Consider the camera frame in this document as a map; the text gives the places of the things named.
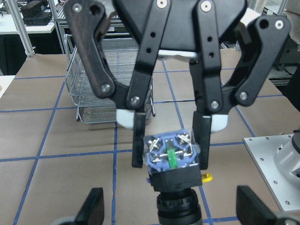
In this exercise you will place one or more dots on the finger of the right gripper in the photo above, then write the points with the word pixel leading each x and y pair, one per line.
pixel 261 39
pixel 89 23

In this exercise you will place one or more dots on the red push button switch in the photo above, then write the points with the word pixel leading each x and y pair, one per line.
pixel 173 165

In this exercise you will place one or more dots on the other arm gripper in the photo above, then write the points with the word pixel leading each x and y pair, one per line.
pixel 179 35

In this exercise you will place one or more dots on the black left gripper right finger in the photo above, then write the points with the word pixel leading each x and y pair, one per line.
pixel 251 210

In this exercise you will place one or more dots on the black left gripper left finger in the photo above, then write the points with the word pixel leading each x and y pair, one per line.
pixel 92 211

